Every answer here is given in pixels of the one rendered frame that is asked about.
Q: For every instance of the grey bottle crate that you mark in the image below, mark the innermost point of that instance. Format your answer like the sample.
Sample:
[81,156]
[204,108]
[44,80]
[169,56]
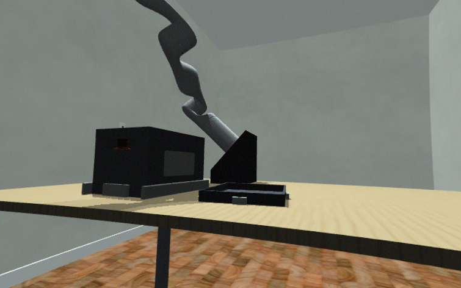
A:
[156,156]

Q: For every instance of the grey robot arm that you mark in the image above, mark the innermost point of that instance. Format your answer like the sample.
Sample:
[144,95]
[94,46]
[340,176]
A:
[175,40]

